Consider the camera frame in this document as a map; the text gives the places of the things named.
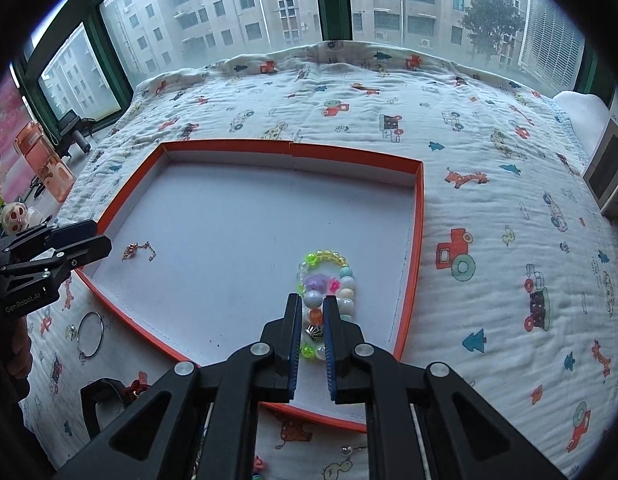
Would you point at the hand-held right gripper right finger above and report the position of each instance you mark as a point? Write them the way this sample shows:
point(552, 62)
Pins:
point(329, 360)

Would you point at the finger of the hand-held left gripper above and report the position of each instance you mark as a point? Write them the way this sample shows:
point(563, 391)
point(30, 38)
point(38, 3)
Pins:
point(71, 232)
point(86, 252)

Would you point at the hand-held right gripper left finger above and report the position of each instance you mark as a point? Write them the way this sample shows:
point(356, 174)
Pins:
point(292, 360)

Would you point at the silver bangle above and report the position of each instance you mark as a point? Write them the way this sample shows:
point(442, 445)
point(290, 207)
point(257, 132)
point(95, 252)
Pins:
point(105, 331)

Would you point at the black smart watch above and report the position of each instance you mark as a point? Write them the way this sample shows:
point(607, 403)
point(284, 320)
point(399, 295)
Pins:
point(89, 400)

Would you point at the orange cardboard box tray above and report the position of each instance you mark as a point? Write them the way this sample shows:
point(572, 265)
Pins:
point(239, 235)

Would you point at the white skull toy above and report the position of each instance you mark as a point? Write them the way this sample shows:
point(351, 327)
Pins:
point(14, 216)

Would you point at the orange water bottle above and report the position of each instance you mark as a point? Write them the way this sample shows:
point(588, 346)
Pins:
point(44, 160)

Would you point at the pink curtain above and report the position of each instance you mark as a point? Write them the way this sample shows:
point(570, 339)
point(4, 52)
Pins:
point(9, 120)

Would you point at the printed white blanket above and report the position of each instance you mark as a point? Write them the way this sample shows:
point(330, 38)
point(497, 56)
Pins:
point(489, 260)

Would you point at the white cardboard box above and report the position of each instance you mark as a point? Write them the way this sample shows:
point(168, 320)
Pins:
point(609, 160)

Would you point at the white pillow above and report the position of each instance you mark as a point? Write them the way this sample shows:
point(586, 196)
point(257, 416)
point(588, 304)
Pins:
point(581, 115)

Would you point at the tree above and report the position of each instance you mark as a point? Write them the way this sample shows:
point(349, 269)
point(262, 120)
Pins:
point(489, 15)

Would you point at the green window frame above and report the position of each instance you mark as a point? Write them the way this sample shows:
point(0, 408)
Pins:
point(329, 0)

